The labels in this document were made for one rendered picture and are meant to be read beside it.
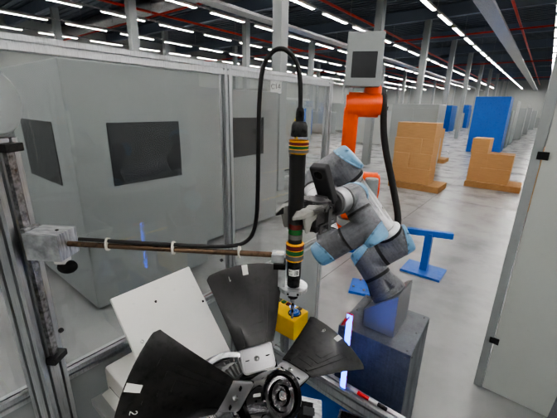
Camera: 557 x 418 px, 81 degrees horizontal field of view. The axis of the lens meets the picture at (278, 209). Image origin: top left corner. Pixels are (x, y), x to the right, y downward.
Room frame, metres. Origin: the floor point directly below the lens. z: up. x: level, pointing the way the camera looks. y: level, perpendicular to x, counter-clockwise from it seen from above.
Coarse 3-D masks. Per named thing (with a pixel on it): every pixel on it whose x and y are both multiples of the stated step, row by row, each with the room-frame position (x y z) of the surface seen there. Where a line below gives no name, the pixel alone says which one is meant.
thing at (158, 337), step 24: (168, 336) 0.57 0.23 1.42; (144, 360) 0.53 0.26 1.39; (168, 360) 0.55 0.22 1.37; (192, 360) 0.57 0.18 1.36; (144, 384) 0.52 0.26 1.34; (168, 384) 0.54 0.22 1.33; (192, 384) 0.56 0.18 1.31; (216, 384) 0.58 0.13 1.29; (120, 408) 0.49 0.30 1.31; (144, 408) 0.51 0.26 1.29; (168, 408) 0.53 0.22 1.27; (192, 408) 0.55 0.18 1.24; (216, 408) 0.58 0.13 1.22
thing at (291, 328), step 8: (280, 304) 1.21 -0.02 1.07; (280, 312) 1.16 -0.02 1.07; (288, 312) 1.15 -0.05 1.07; (304, 312) 1.16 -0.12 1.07; (280, 320) 1.14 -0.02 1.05; (288, 320) 1.11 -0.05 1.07; (296, 320) 1.11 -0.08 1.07; (304, 320) 1.15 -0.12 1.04; (280, 328) 1.13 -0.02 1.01; (288, 328) 1.11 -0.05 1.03; (296, 328) 1.10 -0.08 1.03; (288, 336) 1.11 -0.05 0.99; (296, 336) 1.11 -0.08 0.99
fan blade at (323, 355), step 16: (304, 336) 0.87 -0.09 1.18; (320, 336) 0.88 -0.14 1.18; (336, 336) 0.90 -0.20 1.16; (288, 352) 0.79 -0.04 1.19; (304, 352) 0.80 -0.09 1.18; (320, 352) 0.80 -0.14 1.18; (336, 352) 0.82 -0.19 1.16; (352, 352) 0.85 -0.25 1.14; (304, 368) 0.73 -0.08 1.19; (320, 368) 0.74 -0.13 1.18; (336, 368) 0.76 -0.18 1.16; (352, 368) 0.79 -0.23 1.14
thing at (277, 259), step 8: (272, 256) 0.70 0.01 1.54; (280, 256) 0.70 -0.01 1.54; (280, 264) 0.70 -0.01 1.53; (280, 272) 0.70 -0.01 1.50; (280, 280) 0.70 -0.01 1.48; (280, 288) 0.70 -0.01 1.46; (288, 288) 0.70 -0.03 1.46; (296, 288) 0.70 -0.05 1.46; (304, 288) 0.70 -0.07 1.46; (296, 296) 0.68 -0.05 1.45
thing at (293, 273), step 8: (296, 112) 0.71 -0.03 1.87; (296, 120) 0.71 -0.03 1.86; (296, 128) 0.70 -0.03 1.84; (304, 128) 0.70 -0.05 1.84; (296, 136) 0.70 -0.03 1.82; (304, 136) 0.70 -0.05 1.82; (288, 264) 0.70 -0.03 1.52; (296, 264) 0.70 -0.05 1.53; (288, 272) 0.70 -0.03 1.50; (296, 272) 0.70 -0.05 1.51; (288, 280) 0.71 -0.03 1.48; (296, 280) 0.70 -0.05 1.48; (288, 296) 0.71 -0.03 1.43
